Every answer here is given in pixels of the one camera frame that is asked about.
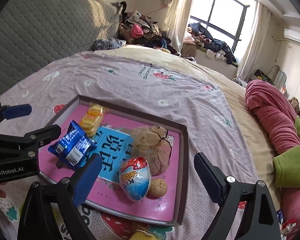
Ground beige mesh pouch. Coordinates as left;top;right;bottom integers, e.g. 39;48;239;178
130;125;171;176

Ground dark patterned cloth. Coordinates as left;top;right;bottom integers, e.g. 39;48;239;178
92;38;127;52

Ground black framed window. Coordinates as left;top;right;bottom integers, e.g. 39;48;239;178
190;0;257;63

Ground white air conditioner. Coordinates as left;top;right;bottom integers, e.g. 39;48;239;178
283;27;300;47

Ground blue snack packet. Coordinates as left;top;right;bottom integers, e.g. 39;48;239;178
48;120;97;171

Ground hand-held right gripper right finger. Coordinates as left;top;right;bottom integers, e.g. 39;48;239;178
194;152;282;240

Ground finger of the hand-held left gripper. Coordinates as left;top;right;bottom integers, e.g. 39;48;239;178
0;124;62;166
0;103;32;131

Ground colourful snack packet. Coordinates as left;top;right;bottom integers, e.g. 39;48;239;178
277;210;297;235

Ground pile of clothes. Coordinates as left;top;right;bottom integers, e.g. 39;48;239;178
118;1;183;55

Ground white rounded appliance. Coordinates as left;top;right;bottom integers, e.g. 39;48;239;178
274;65;287;90

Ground walnut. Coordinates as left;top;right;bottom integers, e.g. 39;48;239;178
148;177;168;196

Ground black patterned bag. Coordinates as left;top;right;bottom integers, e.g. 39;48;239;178
254;69;274;83

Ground yellow wrapped cake packet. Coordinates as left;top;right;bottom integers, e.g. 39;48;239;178
79;103;106;137
129;226;163;240

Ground heap of windowsill clothes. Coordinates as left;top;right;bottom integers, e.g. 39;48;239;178
185;22;238;65

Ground pink blanket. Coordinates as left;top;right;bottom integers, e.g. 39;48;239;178
245;79;300;240

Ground green blanket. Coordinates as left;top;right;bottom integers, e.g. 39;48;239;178
274;117;300;188

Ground pink printed bedsheet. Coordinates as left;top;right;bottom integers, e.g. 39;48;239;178
0;52;280;240

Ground brown shallow cardboard box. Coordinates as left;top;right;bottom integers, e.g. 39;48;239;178
37;95;190;226

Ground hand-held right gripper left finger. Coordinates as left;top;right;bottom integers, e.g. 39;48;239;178
17;153;103;240

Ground pink and blue book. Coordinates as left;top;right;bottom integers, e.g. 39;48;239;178
39;104;180;222

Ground cream curtain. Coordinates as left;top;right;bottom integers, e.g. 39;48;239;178
164;0;198;53
236;2;272;82

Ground egg-shaped toy packet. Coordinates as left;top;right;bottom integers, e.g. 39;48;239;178
119;157;152;202

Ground grey quilted headboard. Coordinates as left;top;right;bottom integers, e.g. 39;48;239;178
0;0;122;103

